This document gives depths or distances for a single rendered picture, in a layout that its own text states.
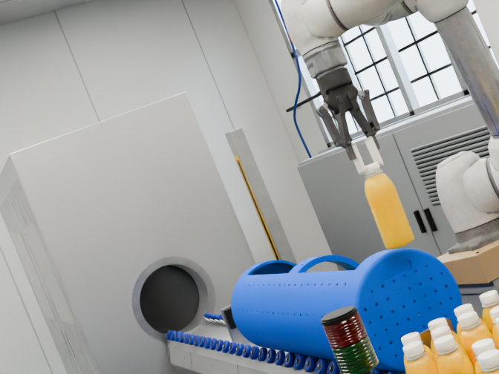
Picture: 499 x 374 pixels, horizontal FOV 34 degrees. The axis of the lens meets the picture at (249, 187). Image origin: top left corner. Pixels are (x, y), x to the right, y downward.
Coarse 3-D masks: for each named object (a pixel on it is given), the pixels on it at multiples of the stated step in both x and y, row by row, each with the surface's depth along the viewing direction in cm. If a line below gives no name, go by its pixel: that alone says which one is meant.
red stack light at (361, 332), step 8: (352, 320) 130; (360, 320) 132; (328, 328) 131; (336, 328) 130; (344, 328) 130; (352, 328) 130; (360, 328) 131; (328, 336) 132; (336, 336) 130; (344, 336) 130; (352, 336) 130; (360, 336) 131; (336, 344) 131; (344, 344) 130
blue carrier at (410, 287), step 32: (320, 256) 226; (384, 256) 186; (416, 256) 189; (256, 288) 244; (288, 288) 221; (320, 288) 202; (352, 288) 186; (384, 288) 185; (416, 288) 188; (448, 288) 191; (256, 320) 242; (288, 320) 219; (320, 320) 199; (384, 320) 184; (416, 320) 187; (320, 352) 212; (384, 352) 183
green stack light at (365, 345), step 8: (368, 336) 133; (352, 344) 130; (360, 344) 130; (368, 344) 132; (336, 352) 131; (344, 352) 130; (352, 352) 130; (360, 352) 130; (368, 352) 131; (336, 360) 133; (344, 360) 131; (352, 360) 130; (360, 360) 130; (368, 360) 130; (376, 360) 132; (344, 368) 131; (352, 368) 130; (360, 368) 130; (368, 368) 130
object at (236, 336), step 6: (228, 306) 305; (222, 312) 304; (228, 312) 303; (228, 318) 303; (228, 324) 304; (234, 324) 304; (228, 330) 306; (234, 330) 305; (234, 336) 305; (240, 336) 306; (240, 342) 305; (246, 342) 306
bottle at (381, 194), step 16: (368, 176) 181; (384, 176) 181; (368, 192) 181; (384, 192) 179; (384, 208) 180; (400, 208) 180; (384, 224) 180; (400, 224) 180; (384, 240) 182; (400, 240) 180
